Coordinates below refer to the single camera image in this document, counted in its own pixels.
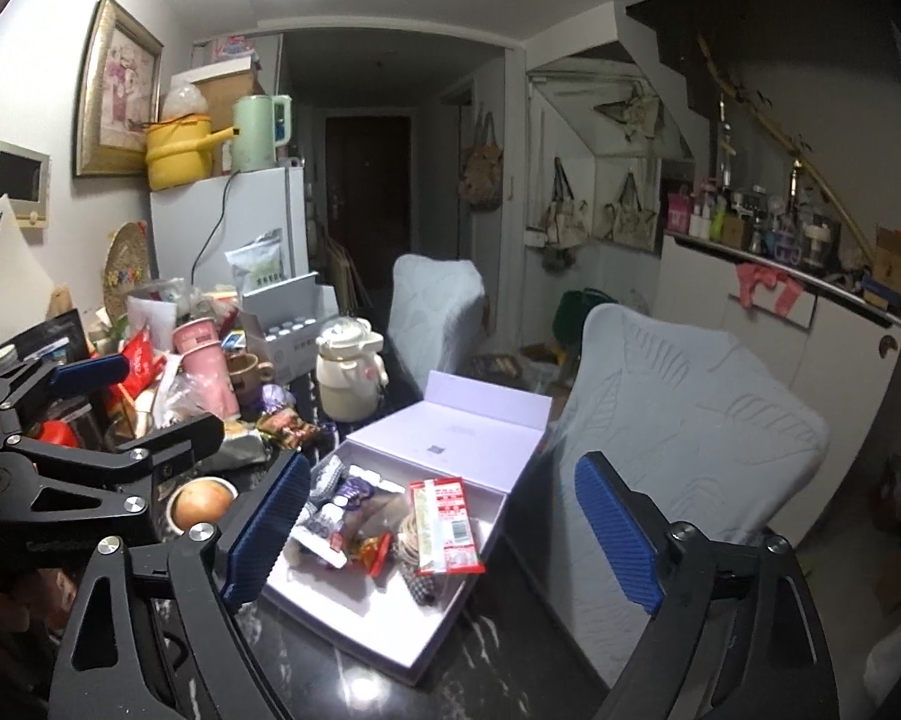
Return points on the white cardboard box with bottles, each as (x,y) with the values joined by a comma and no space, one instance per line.
(300,352)

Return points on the black printed box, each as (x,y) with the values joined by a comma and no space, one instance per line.
(60,337)

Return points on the red canister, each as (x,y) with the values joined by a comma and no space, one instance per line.
(57,433)

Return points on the wall intercom panel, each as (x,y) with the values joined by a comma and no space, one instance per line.
(15,176)

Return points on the pink cup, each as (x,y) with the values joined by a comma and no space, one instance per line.
(207,375)

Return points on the lavender gift box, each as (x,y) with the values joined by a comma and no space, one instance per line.
(360,615)

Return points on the red foil snack pack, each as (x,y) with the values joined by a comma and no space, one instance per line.
(143,364)

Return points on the green white pouch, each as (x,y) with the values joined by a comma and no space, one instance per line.
(259,262)

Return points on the brown patterned tote bag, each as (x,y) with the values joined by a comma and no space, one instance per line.
(483,172)

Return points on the dark wooden door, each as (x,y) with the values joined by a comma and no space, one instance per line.
(368,195)

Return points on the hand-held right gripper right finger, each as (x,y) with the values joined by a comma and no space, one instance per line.
(619,532)

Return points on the dark checkered fabric piece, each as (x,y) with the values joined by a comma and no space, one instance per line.
(420,577)

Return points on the cream ceramic jar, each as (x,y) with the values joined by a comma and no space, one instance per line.
(349,382)

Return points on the stacked cardboard boxes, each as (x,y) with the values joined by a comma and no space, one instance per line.
(225,90)

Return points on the star wall decoration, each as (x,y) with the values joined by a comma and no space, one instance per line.
(634,112)

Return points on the red snack bag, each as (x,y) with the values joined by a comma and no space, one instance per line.
(375,551)

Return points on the brown mug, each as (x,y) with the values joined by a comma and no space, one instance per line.
(244,375)

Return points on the pink cloth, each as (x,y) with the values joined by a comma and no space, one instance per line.
(758,285)

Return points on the yellow pot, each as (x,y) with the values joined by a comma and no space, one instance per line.
(177,157)

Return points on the bamboo pole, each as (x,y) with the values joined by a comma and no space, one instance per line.
(720,79)

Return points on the white fridge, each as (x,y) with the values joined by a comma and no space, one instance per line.
(263,202)

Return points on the small purple white packet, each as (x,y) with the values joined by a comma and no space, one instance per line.
(362,484)

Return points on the white pyramid lamp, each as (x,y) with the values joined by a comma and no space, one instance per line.
(15,277)

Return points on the chair with light blue cover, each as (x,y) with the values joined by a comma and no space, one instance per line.
(435,315)
(683,405)

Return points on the gold framed picture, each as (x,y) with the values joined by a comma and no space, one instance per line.
(120,90)

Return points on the white cabinet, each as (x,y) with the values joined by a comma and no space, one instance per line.
(855,390)

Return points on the light green kettle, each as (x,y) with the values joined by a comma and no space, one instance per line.
(252,135)

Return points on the pile of wrapped candies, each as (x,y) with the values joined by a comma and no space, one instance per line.
(293,431)

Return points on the row of bottles and jars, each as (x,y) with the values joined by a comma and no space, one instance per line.
(750,229)

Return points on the dark green bag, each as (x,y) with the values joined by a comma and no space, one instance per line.
(578,315)

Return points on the open cardboard box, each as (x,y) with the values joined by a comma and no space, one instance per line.
(893,255)

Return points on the person's left hand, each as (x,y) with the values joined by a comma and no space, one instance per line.
(42,592)

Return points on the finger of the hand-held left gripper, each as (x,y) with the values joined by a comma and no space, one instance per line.
(90,373)
(180,439)

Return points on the woven tray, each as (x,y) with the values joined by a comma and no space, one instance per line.
(128,262)

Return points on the bowl with brown bun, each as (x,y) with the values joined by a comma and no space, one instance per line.
(199,502)

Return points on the beige tote bag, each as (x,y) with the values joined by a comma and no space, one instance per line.
(567,221)
(630,221)

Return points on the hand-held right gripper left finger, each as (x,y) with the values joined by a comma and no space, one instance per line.
(267,525)

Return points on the red white snack packet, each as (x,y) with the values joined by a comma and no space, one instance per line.
(450,525)

